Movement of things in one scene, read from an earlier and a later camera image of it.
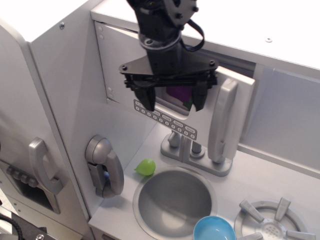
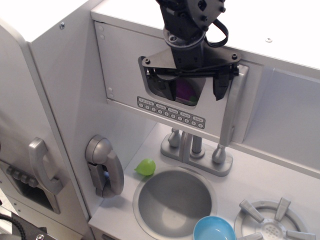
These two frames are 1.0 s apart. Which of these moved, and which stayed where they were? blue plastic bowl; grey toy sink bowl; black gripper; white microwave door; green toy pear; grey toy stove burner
Moved: black gripper; white microwave door
Stayed: blue plastic bowl; grey toy stove burner; green toy pear; grey toy sink bowl
